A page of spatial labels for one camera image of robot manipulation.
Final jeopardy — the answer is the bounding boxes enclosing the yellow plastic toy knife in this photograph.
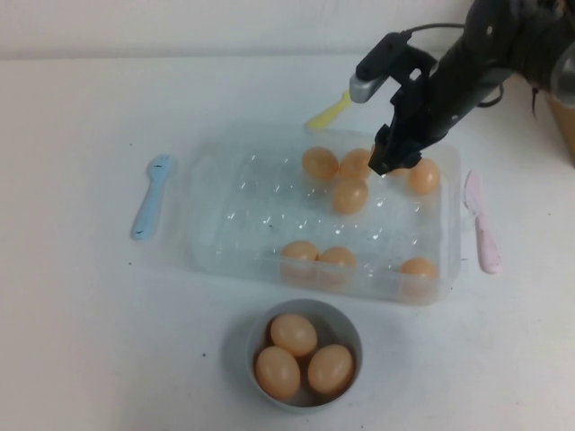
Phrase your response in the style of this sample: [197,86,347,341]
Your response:
[305,89,354,131]

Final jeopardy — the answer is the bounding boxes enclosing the grey round bowl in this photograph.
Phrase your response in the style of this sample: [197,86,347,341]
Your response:
[244,298,363,415]

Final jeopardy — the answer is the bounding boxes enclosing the pink plastic toy knife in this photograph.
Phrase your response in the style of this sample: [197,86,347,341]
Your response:
[463,169,502,275]

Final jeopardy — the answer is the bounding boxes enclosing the brown cardboard box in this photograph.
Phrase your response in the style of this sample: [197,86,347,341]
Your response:
[544,92,575,163]

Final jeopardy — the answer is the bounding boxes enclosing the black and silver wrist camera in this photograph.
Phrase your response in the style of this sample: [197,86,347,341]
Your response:
[349,31,438,104]

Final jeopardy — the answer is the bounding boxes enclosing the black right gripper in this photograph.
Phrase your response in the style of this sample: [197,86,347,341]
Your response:
[367,66,477,177]

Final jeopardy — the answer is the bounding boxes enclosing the blue plastic toy fork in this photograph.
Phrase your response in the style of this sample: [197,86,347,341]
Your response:
[130,154,176,242]

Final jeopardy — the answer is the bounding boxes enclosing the black camera cable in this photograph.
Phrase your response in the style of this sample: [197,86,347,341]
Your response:
[403,21,471,38]

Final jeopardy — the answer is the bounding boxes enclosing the clear plastic egg box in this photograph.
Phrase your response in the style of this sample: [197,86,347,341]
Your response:
[184,123,464,308]

